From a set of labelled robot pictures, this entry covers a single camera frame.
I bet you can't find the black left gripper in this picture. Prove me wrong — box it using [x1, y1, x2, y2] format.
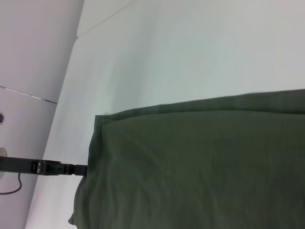
[0, 156, 88, 177]

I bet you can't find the dark green t-shirt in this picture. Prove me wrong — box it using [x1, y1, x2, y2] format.
[68, 88, 305, 229]

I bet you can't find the left arm cable with plug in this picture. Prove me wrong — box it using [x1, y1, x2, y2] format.
[0, 173, 23, 195]

